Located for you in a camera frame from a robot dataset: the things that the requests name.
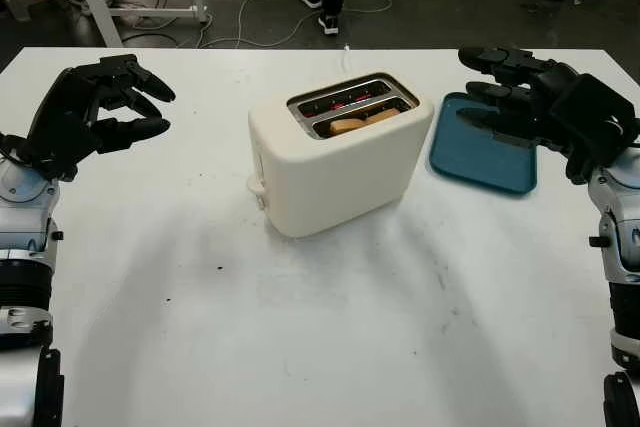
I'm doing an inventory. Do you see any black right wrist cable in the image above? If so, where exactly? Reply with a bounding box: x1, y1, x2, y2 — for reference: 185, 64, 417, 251
604, 115, 640, 148

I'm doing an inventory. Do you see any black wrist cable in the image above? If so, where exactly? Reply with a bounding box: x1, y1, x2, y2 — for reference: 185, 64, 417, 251
604, 115, 640, 148
0, 132, 31, 163

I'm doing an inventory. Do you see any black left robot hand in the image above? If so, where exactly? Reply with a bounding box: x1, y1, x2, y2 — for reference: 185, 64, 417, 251
24, 53, 176, 183

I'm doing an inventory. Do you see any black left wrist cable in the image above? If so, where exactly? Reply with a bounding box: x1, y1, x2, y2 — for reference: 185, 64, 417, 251
0, 132, 31, 163

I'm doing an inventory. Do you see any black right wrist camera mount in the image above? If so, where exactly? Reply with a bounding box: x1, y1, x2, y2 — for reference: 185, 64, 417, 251
547, 74, 640, 168

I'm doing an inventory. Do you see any blue plastic tray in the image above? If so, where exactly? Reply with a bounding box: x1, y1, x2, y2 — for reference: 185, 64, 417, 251
428, 91, 539, 197

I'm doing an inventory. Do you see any cream two-slot toaster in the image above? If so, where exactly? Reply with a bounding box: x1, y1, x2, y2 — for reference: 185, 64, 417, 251
247, 71, 434, 239

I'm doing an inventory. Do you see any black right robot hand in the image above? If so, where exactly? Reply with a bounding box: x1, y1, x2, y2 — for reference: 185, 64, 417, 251
457, 46, 596, 186

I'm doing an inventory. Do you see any toast slice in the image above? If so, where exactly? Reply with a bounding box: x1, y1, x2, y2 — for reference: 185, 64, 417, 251
327, 107, 401, 137

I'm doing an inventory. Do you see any white floor cable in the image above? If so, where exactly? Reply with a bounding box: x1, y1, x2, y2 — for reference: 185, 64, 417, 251
199, 0, 416, 48

